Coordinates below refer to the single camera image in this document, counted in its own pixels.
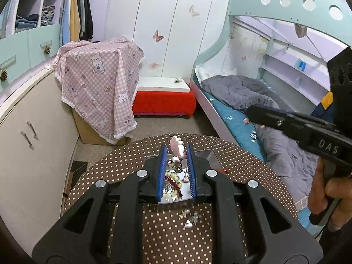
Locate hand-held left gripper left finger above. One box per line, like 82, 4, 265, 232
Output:
31, 144, 168, 264

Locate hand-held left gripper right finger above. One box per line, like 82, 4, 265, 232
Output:
186, 143, 323, 264

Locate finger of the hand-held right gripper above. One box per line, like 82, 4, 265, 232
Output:
247, 104, 296, 139

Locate dark red bead bracelet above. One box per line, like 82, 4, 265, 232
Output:
166, 178, 184, 198

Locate mirrored jewelry tray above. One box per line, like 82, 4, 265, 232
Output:
143, 149, 220, 204

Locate pink hair clip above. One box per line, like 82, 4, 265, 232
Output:
170, 136, 188, 168

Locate person's right hand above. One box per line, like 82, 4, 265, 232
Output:
308, 158, 352, 231

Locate blue and yellow jacket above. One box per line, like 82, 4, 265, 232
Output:
311, 90, 334, 123

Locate grey duvet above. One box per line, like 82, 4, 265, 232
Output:
201, 75, 321, 207

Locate teal bed sheet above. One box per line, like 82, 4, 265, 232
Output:
203, 91, 267, 163

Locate red storage box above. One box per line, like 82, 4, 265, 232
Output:
133, 90, 197, 119

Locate white pillow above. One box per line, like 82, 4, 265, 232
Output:
195, 65, 237, 84

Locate cardboard box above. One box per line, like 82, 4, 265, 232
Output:
72, 107, 132, 146

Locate white box lid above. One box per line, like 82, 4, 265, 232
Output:
137, 76, 191, 93

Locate pink checkered bear cloth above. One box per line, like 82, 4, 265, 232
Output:
53, 36, 145, 139

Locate light blue bunk bed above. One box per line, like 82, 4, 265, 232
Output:
190, 0, 352, 226

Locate white low cabinet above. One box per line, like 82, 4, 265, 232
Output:
0, 66, 80, 253

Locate white wardrobe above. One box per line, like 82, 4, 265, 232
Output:
104, 0, 242, 86

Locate black hanging garment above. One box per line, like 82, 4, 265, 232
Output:
82, 0, 93, 40

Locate yellow hanging garment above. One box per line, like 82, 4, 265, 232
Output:
70, 0, 81, 42

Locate grey green hanging garment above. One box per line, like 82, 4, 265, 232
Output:
77, 0, 86, 37

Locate light blue hanging garment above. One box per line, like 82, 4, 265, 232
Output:
59, 0, 72, 44

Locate lavender stair shelf cabinet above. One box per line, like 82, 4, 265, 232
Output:
0, 0, 69, 92

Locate folded light jeans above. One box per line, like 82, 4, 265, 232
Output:
41, 5, 55, 26

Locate folded dark jeans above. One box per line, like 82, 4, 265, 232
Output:
15, 14, 39, 29

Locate clear bead bracelet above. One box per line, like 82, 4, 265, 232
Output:
180, 209, 200, 223

